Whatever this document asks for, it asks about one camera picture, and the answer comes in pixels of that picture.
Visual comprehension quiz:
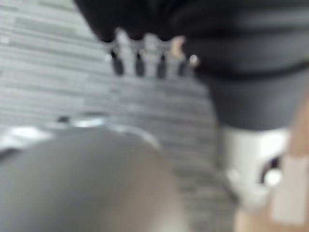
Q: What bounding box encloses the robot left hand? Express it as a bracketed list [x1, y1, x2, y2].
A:
[72, 0, 309, 213]

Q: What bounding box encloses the silver robot leg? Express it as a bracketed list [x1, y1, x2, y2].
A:
[0, 112, 192, 232]

